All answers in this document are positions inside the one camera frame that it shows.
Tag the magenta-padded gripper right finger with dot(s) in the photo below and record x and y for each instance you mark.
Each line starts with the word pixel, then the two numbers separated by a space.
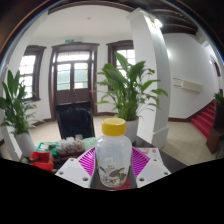
pixel 152 170

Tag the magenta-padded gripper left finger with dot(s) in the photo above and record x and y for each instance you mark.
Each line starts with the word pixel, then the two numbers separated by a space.
pixel 72 170

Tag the clear bottle with yellow cap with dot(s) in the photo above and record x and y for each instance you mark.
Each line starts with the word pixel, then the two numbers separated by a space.
pixel 113 155

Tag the white printed paper sheet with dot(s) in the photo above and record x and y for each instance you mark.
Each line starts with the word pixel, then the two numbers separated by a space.
pixel 150 153

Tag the brown tray of wrapped snacks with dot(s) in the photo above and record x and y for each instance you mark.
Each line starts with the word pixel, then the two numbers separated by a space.
pixel 70 145

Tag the flat round red coaster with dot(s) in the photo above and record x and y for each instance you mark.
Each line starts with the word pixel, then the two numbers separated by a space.
pixel 124 185

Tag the red box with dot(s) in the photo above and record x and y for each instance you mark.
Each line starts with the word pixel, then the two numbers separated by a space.
pixel 41 160

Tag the green and white box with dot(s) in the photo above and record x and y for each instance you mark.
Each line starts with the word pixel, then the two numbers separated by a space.
pixel 47 146

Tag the black office chair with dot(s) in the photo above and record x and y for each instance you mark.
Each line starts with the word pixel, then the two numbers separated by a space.
pixel 75 120

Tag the red carpeted staircase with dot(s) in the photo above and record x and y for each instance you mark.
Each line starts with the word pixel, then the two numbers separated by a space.
pixel 205 120

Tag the dark wooden cabinet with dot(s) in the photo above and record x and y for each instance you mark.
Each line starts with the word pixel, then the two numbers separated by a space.
pixel 216 130

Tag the large plant in white pot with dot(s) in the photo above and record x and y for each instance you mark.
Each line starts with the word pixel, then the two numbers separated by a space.
pixel 15 106
pixel 128 90

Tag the dark wooden glazed door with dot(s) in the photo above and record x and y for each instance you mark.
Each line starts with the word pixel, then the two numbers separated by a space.
pixel 73 73

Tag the dark framed window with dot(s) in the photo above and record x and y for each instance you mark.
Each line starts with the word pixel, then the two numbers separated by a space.
pixel 30 73
pixel 125 53

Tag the green exit sign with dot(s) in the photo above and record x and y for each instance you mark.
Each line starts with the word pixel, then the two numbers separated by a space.
pixel 69 40

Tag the white wall air conditioner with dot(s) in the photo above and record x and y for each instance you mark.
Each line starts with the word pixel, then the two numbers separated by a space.
pixel 188 85

